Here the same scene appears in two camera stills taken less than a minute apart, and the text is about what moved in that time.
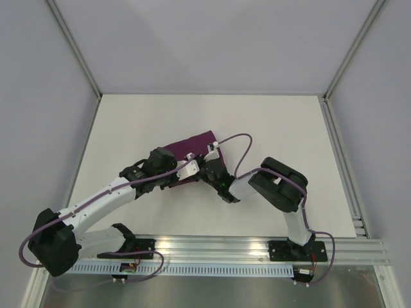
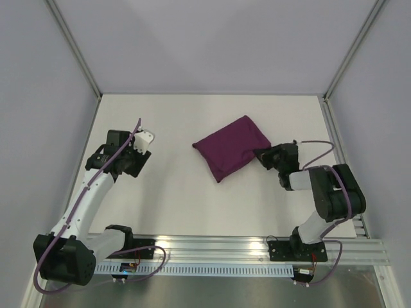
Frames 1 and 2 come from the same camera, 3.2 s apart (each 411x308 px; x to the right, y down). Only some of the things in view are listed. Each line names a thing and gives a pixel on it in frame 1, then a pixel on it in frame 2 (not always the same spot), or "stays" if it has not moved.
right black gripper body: x=210 y=167 to x=271 y=157
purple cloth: x=205 y=144 to x=230 y=149
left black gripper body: x=162 y=182 to x=135 y=160
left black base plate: x=140 y=245 stays
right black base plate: x=280 y=251 stays
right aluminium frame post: x=376 y=9 stays
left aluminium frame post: x=57 y=15 stays
